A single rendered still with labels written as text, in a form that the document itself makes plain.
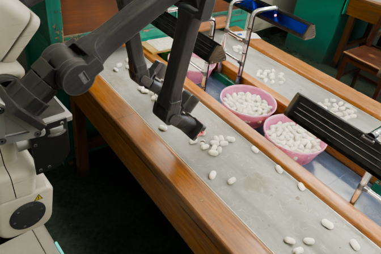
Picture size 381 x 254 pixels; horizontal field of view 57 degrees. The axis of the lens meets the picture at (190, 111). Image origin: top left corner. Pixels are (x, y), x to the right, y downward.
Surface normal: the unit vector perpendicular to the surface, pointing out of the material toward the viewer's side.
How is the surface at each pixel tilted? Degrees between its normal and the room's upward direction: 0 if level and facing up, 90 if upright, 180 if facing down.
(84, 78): 94
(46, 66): 37
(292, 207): 0
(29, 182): 90
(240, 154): 0
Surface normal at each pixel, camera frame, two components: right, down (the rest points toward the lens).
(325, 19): -0.75, 0.30
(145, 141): 0.11, -0.81
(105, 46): 0.76, 0.41
